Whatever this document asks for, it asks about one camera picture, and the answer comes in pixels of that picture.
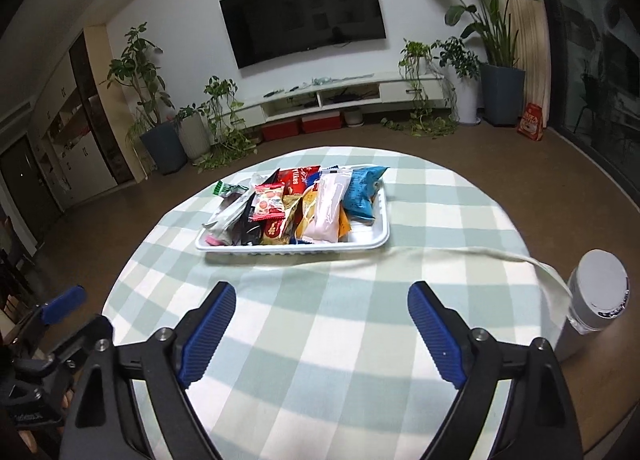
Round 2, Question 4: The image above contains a plant in ribbed pale pot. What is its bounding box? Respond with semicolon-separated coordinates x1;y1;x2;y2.
175;103;212;162

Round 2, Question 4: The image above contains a black snack packet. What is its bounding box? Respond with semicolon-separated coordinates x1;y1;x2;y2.
232;190;266;246

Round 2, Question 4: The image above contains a white plastic tray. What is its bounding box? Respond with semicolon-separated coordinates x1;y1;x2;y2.
195;175;391;253

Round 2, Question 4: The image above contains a white wall cupboard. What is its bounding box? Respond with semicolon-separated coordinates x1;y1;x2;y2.
27;23;146;213

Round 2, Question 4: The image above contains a large-leaf plant in dark pot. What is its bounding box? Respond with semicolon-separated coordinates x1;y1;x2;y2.
406;0;545;127

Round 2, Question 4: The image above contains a beige curtain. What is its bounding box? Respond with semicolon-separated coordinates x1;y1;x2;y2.
492;0;551;128

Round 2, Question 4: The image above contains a red bag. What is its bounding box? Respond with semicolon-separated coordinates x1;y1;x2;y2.
517;103;545;142

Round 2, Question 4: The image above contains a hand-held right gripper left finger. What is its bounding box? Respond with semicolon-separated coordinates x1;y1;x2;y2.
60;281;237;460

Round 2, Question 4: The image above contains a white tv cabinet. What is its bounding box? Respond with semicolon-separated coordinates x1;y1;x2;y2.
235;71;451;127

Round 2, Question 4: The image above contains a bushy plant in white pot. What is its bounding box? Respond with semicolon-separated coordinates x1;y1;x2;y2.
432;37;482;124

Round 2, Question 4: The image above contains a white snack packet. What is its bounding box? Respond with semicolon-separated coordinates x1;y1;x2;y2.
201;185;256;243

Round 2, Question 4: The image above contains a leafy tree in dark pot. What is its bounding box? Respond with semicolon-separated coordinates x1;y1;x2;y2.
100;23;188;176

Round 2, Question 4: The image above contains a trailing vine plant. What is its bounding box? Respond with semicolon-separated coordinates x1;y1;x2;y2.
382;40;458;138
192;75;261;173

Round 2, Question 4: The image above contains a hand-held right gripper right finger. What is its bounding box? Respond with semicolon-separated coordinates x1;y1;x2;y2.
407;281;585;460

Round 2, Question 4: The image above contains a red storage box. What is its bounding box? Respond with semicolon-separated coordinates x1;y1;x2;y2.
261;119;302;142
301;114;344;134

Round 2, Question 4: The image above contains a white cylindrical appliance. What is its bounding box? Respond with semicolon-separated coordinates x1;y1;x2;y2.
552;249;630;362

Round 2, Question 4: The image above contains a blue and yellow snack packet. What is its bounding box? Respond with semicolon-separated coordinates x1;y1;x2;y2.
292;185;321;242

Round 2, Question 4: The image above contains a dark wooden door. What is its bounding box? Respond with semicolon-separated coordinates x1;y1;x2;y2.
0;135;63;246

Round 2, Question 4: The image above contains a green snack packet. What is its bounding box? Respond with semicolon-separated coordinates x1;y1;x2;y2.
215;180;250;197

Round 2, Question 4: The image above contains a small red snack packet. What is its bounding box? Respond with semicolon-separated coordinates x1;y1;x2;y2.
250;183;286;222

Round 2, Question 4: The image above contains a dark wooden chair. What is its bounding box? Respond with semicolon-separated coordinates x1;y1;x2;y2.
0;215;31;321

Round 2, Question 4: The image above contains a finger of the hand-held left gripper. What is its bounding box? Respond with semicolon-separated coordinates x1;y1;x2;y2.
47;315;114;376
14;285;87;336

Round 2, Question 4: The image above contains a black wall television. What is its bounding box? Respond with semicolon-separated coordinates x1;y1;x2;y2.
220;0;387;70

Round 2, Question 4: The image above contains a large red snack packet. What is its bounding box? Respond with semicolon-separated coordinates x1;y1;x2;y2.
272;166;323;196

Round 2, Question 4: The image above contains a glass sliding door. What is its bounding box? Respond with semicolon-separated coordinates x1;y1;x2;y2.
530;0;640;221

